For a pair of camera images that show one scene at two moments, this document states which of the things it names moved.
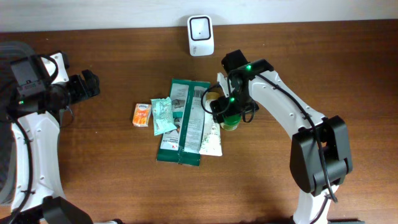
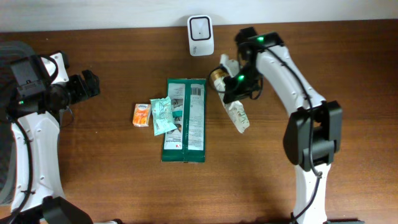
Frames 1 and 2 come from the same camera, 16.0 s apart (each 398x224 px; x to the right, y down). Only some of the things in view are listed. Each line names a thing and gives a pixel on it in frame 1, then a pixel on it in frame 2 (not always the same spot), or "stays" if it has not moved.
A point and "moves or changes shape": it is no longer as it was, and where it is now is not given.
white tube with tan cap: x=211 y=142 moves or changes shape
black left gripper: x=83 y=93 stays
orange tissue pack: x=142 y=115 stays
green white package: x=182 y=145 stays
